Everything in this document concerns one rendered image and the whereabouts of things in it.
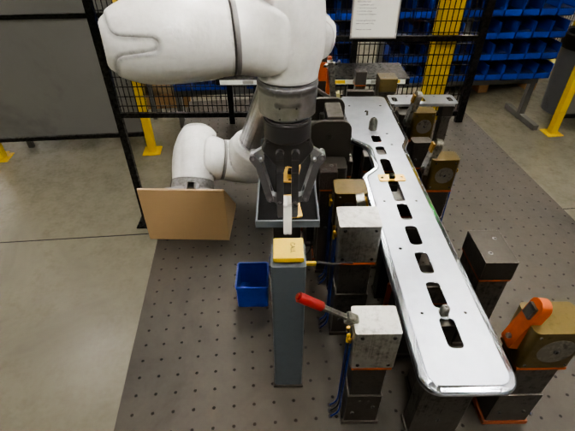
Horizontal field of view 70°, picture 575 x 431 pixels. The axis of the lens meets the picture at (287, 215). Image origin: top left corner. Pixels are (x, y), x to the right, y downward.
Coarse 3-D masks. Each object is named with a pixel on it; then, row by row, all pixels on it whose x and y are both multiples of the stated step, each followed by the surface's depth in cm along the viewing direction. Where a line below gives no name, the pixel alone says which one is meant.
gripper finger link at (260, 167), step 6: (252, 150) 69; (252, 156) 67; (252, 162) 68; (258, 162) 68; (258, 168) 69; (264, 168) 70; (258, 174) 70; (264, 174) 70; (264, 180) 70; (264, 186) 71; (270, 186) 74; (264, 192) 72; (270, 192) 72; (270, 198) 73
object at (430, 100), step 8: (392, 96) 182; (400, 96) 182; (408, 96) 182; (424, 96) 182; (432, 96) 182; (440, 96) 182; (448, 96) 182; (400, 104) 176; (408, 104) 176; (424, 104) 176; (432, 104) 176; (440, 104) 176; (448, 104) 176
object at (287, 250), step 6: (276, 240) 84; (282, 240) 84; (288, 240) 84; (294, 240) 84; (300, 240) 84; (276, 246) 82; (282, 246) 82; (288, 246) 82; (294, 246) 82; (300, 246) 82; (276, 252) 81; (282, 252) 81; (288, 252) 81; (294, 252) 81; (300, 252) 81; (276, 258) 80; (282, 258) 80; (288, 258) 80; (294, 258) 80; (300, 258) 80
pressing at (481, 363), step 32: (352, 96) 183; (352, 128) 158; (384, 128) 158; (384, 192) 124; (416, 192) 124; (384, 224) 113; (416, 224) 113; (384, 256) 103; (448, 256) 103; (416, 288) 95; (448, 288) 95; (416, 320) 88; (480, 320) 88; (416, 352) 81; (448, 352) 82; (480, 352) 82; (448, 384) 76; (480, 384) 76; (512, 384) 77
